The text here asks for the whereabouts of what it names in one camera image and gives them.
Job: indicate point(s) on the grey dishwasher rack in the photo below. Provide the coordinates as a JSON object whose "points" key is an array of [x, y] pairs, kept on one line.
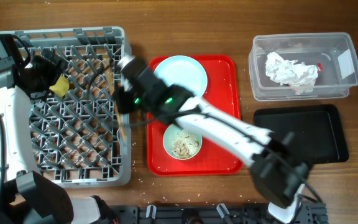
{"points": [[76, 139]]}

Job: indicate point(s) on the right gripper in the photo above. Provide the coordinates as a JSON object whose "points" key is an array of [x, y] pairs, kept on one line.
{"points": [[122, 94]]}

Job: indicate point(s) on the white napkin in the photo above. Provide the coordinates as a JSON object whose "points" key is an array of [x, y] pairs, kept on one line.
{"points": [[292, 73]]}

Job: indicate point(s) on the wooden chopstick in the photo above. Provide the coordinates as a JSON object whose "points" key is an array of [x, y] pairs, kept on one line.
{"points": [[121, 127]]}

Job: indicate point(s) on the yellow plastic cup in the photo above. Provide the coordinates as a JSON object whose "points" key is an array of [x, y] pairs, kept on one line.
{"points": [[61, 87]]}

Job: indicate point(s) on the clear plastic bin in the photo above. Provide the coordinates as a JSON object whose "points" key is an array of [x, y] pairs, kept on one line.
{"points": [[335, 51]]}

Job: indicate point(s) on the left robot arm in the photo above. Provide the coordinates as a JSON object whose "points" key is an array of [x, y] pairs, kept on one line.
{"points": [[25, 195]]}

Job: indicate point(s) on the red snack wrapper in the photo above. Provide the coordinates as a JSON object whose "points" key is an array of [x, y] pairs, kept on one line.
{"points": [[320, 67]]}

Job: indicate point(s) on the red plastic tray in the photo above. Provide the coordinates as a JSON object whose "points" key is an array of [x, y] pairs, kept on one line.
{"points": [[222, 93]]}

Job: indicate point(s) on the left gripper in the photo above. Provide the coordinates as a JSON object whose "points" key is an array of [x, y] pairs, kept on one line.
{"points": [[53, 70]]}

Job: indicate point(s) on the green bowl with food scraps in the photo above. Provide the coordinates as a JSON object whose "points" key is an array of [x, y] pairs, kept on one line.
{"points": [[181, 144]]}

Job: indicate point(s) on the light blue plate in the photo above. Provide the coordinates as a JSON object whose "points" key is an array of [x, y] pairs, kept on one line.
{"points": [[184, 71]]}

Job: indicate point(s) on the black plastic bin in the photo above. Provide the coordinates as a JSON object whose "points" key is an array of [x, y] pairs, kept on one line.
{"points": [[318, 133]]}

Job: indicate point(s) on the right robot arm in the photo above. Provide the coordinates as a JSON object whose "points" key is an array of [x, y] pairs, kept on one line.
{"points": [[277, 174]]}

